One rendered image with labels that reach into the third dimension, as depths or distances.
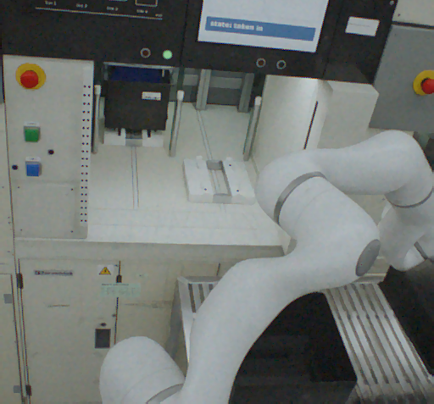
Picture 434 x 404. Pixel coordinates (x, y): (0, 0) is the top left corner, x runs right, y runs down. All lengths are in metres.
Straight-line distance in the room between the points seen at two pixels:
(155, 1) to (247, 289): 0.69
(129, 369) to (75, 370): 1.11
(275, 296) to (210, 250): 0.84
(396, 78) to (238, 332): 0.85
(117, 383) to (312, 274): 0.35
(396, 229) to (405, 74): 0.49
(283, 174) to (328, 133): 0.60
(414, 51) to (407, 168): 0.62
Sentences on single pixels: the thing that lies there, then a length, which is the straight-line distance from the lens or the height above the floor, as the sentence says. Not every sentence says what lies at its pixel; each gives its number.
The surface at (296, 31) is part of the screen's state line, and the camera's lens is 1.34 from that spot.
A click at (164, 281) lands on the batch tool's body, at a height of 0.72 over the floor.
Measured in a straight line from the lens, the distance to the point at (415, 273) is 1.45.
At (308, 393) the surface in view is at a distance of 1.30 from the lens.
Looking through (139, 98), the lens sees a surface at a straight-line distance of 1.93.
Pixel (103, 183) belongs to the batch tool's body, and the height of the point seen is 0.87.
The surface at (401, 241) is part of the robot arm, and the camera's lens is 1.12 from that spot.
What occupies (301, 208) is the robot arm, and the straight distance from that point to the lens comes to 0.80.
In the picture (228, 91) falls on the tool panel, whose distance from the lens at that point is 2.38.
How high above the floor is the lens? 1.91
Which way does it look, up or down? 34 degrees down
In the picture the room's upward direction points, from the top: 10 degrees clockwise
